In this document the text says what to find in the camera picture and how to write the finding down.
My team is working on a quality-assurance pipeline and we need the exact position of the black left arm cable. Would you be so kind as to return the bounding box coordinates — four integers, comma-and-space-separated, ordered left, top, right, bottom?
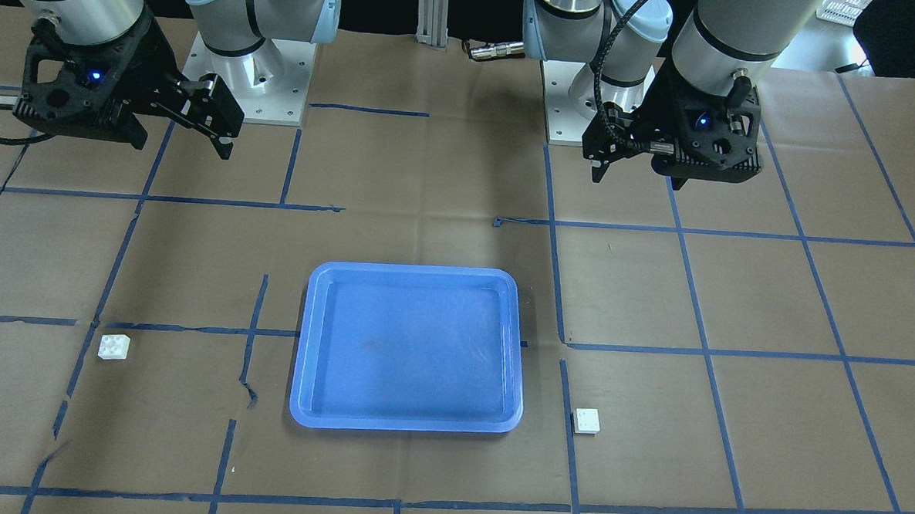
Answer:
590, 0, 674, 155

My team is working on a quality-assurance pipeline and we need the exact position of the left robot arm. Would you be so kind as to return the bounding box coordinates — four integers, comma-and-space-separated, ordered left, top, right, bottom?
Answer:
522, 0, 818, 190

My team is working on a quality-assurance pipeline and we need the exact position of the aluminium frame post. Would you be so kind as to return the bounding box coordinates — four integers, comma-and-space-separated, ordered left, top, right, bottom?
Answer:
415, 0, 449, 51

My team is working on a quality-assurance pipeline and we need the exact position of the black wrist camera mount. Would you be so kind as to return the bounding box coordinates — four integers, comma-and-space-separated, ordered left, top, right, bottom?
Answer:
633, 59, 763, 191
13, 7, 187, 150

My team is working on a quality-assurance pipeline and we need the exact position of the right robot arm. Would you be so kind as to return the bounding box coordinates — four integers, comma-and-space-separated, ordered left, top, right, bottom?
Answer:
0, 0, 342, 160

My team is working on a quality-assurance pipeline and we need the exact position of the blue plastic tray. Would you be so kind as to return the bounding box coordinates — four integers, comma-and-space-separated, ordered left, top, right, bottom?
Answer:
289, 262, 525, 434

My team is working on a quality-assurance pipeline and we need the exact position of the metal cable connector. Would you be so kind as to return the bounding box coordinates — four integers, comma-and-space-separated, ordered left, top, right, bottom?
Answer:
461, 39, 525, 63

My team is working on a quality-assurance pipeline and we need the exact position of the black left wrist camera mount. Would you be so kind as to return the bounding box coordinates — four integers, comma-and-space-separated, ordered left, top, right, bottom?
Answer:
633, 59, 763, 191

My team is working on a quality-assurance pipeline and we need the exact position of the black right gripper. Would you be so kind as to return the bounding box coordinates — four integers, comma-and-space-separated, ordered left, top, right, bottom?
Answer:
128, 63, 245, 161

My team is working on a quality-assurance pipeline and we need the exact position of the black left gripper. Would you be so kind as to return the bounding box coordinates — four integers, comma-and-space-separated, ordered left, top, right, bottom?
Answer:
582, 101, 674, 184

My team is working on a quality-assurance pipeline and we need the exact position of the white storage basket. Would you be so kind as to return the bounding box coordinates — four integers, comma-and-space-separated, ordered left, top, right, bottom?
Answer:
815, 0, 874, 27

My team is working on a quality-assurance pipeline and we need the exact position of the white block with studs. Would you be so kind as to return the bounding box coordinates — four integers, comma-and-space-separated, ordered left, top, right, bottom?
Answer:
97, 333, 130, 361

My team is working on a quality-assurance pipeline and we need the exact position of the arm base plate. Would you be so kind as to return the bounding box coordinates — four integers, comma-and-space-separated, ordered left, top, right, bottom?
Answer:
183, 34, 321, 127
537, 52, 676, 153

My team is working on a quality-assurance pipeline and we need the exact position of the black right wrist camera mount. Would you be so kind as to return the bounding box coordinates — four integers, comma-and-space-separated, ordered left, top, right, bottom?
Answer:
13, 7, 187, 150

